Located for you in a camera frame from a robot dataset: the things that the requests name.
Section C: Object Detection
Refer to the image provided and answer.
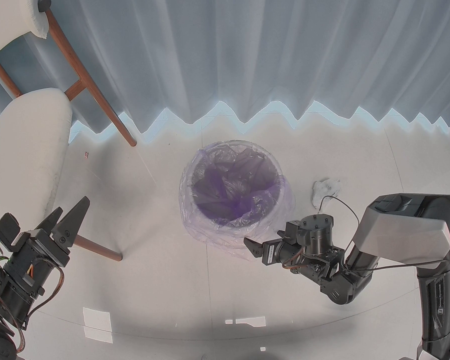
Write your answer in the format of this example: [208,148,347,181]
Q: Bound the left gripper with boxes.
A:
[5,196,91,295]

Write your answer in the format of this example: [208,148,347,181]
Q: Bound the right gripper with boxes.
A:
[262,238,305,273]

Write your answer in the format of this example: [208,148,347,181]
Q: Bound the white wrapper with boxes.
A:
[310,178,341,208]

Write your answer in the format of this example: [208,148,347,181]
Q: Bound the purple plastic bag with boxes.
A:
[178,139,297,263]

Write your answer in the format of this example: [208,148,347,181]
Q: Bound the white trash bin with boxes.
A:
[180,141,295,241]

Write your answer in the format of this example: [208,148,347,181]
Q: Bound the white cushioned wooden chair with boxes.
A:
[0,0,137,262]

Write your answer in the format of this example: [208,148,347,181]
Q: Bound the pale blue curtain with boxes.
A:
[0,0,450,145]

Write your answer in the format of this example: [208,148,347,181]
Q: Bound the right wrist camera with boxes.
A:
[284,220,303,245]

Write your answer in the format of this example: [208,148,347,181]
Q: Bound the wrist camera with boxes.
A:
[284,220,303,245]
[0,212,31,252]

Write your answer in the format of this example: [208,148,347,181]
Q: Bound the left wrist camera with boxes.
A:
[0,212,31,252]

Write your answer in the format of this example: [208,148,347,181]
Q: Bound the black cable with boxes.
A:
[316,195,450,274]

